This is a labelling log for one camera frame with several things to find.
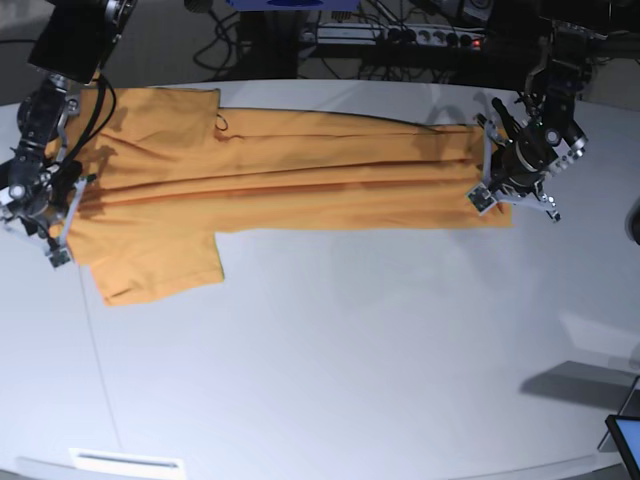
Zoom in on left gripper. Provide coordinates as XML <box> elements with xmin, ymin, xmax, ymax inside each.
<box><xmin>492</xmin><ymin>127</ymin><xmax>557</xmax><ymax>193</ymax></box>

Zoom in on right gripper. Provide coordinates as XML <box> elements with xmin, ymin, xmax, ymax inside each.
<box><xmin>9</xmin><ymin>167</ymin><xmax>75</xmax><ymax>235</ymax></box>

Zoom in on yellow T-shirt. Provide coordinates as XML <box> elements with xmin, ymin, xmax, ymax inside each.
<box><xmin>68</xmin><ymin>88</ymin><xmax>512</xmax><ymax>306</ymax></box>

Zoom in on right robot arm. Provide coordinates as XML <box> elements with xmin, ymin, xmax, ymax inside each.
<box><xmin>1</xmin><ymin>1</ymin><xmax>137</xmax><ymax>238</ymax></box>

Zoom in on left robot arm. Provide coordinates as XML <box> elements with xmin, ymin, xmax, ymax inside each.
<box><xmin>484</xmin><ymin>1</ymin><xmax>612</xmax><ymax>196</ymax></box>

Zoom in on white power strip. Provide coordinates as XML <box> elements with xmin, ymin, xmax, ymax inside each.
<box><xmin>316</xmin><ymin>23</ymin><xmax>486</xmax><ymax>51</ymax></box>

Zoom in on white paper label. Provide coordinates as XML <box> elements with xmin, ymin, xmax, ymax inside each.
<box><xmin>69</xmin><ymin>448</ymin><xmax>187</xmax><ymax>479</ymax></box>

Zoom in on computer monitor with stand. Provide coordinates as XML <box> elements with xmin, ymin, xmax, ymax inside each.
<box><xmin>519</xmin><ymin>359</ymin><xmax>640</xmax><ymax>480</ymax></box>

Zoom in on black cables under table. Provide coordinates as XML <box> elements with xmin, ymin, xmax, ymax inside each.
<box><xmin>192</xmin><ymin>0</ymin><xmax>311</xmax><ymax>81</ymax></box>

